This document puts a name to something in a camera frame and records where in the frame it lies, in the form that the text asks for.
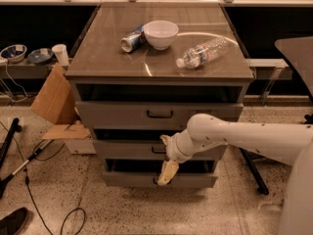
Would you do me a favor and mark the blue soda can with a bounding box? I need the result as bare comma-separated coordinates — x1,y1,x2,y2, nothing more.
120,24,146,53

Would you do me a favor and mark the grey drawer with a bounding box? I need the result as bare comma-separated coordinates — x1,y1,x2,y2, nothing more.
76,101,244,130
104,171,217,188
92,139,228,162

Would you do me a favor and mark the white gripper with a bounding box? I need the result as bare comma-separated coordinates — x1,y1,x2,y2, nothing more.
157,134,183,186

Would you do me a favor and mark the black metal stand base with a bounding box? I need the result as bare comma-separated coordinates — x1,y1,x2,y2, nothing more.
240,114,313,195

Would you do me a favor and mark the dark round table top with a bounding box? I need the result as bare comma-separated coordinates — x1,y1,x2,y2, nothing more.
275,36,313,99

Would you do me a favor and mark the grey top drawer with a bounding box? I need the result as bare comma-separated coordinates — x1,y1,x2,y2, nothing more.
76,101,244,130

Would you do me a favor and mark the clear plastic water bottle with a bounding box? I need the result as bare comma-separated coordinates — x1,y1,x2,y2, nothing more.
176,37,230,70

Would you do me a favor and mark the dark blue bowl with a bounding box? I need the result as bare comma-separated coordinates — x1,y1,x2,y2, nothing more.
27,48,53,65

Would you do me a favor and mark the black stand leg left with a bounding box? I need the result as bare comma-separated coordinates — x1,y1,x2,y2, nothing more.
0,117,22,167

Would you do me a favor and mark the brown cardboard box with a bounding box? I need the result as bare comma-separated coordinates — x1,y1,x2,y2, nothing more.
30,64,90,140

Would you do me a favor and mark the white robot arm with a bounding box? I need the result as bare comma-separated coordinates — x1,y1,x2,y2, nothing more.
157,114,313,235

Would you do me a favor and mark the black shoe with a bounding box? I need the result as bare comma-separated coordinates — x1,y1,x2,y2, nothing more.
0,208,28,235

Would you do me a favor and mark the white paper cup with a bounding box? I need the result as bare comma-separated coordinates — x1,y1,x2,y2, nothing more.
52,44,69,66

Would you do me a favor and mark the black floor cable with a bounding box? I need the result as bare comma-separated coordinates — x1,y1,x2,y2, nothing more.
0,120,87,235

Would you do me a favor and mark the grey bottom drawer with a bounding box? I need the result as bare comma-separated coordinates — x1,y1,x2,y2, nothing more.
104,171,217,188

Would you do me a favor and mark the grey drawer cabinet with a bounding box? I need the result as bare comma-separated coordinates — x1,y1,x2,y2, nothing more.
64,2,255,155

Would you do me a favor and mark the black and silver pole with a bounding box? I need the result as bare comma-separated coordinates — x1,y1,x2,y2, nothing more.
0,140,52,199

